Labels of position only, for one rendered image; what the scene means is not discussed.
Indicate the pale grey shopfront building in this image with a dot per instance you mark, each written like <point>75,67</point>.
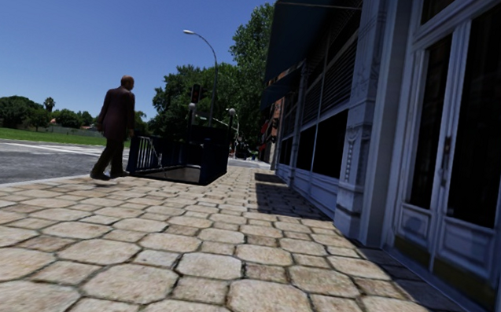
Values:
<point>425,131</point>

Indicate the red brick building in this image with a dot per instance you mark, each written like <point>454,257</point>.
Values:
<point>274,126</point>

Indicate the person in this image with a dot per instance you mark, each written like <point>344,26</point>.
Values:
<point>117,114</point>

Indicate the traffic light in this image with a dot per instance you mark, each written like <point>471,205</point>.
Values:
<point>195,94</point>

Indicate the dark stairway railing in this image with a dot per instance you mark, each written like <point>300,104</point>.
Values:
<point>212,160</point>

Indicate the trees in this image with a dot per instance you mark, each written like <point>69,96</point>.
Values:
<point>13,110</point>
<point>235,92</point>

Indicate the grey street lamp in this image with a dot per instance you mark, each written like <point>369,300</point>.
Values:
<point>214,84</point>

